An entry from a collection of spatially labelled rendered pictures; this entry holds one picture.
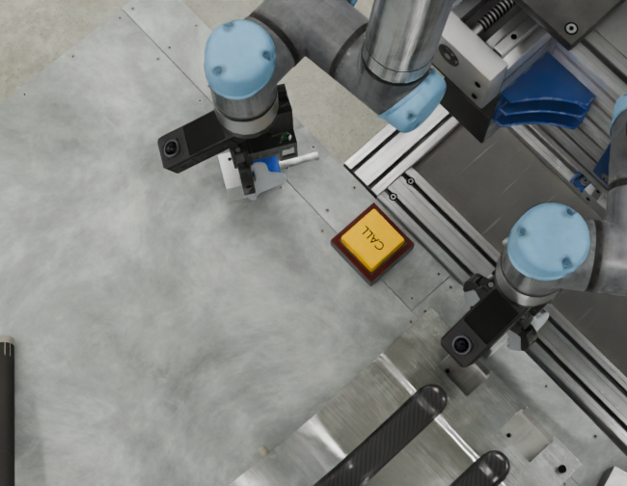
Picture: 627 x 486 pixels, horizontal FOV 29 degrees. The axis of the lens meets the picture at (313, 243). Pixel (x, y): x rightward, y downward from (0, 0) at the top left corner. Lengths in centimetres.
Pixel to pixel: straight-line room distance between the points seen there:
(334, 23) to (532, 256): 33
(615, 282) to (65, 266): 75
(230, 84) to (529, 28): 43
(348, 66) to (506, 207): 102
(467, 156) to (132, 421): 98
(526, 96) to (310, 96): 103
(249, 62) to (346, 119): 128
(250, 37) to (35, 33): 145
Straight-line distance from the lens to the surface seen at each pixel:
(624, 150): 130
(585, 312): 225
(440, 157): 230
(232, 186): 159
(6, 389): 158
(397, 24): 118
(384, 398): 149
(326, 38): 131
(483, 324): 140
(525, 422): 153
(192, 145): 147
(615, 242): 126
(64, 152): 170
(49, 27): 270
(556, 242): 123
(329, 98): 256
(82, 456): 159
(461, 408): 149
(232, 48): 128
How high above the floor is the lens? 235
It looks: 73 degrees down
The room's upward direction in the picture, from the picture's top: 2 degrees counter-clockwise
